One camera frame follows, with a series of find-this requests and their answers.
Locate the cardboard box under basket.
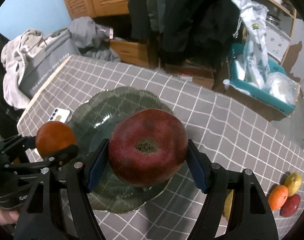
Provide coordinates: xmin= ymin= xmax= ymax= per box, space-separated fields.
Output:
xmin=218 ymin=57 xmax=292 ymax=123

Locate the white smartphone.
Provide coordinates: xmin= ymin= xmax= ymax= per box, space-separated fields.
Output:
xmin=49 ymin=108 xmax=71 ymax=123

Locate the grey text storage bag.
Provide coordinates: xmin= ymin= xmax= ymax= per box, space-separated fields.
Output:
xmin=19 ymin=29 xmax=80 ymax=99

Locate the wooden shelf rack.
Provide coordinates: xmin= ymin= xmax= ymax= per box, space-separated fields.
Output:
xmin=253 ymin=0 xmax=297 ymax=65

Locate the teal plastic basket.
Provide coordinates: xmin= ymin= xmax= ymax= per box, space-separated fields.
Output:
xmin=228 ymin=43 xmax=296 ymax=116

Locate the white patterned drawer box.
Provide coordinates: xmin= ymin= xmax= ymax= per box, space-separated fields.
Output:
xmin=265 ymin=22 xmax=291 ymax=62

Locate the grey checked tablecloth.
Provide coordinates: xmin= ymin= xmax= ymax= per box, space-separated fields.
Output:
xmin=18 ymin=56 xmax=304 ymax=239

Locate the large orange with stem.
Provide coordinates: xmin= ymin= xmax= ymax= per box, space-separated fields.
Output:
xmin=267 ymin=185 xmax=288 ymax=211

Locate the beige towel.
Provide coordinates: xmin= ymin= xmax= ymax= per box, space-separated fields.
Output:
xmin=0 ymin=29 xmax=57 ymax=109

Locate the clear plastic bag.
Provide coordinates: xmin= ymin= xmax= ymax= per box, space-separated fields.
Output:
xmin=264 ymin=72 xmax=300 ymax=106

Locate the grey clothes pile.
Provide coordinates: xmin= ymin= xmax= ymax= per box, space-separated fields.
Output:
xmin=68 ymin=16 xmax=121 ymax=62

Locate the steel pot lower shelf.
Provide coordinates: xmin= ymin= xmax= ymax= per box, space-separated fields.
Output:
xmin=266 ymin=13 xmax=281 ymax=28

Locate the person left hand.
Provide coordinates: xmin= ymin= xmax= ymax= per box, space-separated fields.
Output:
xmin=0 ymin=207 xmax=19 ymax=226

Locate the yellow pear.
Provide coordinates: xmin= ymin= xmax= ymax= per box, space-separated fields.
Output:
xmin=223 ymin=190 xmax=234 ymax=221
xmin=284 ymin=172 xmax=302 ymax=197

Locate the white printed plastic bag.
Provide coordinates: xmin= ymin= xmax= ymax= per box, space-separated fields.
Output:
xmin=232 ymin=0 xmax=270 ymax=89

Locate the dark green glass plate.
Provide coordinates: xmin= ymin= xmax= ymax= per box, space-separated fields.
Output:
xmin=63 ymin=87 xmax=172 ymax=214

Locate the wooden drawer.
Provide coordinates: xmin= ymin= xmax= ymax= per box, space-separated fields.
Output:
xmin=109 ymin=40 xmax=159 ymax=69

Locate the red apple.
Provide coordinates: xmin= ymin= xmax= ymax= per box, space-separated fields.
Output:
xmin=109 ymin=108 xmax=188 ymax=187
xmin=280 ymin=194 xmax=301 ymax=217

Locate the black hanging coat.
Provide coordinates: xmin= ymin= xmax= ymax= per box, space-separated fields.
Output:
xmin=128 ymin=0 xmax=242 ymax=64

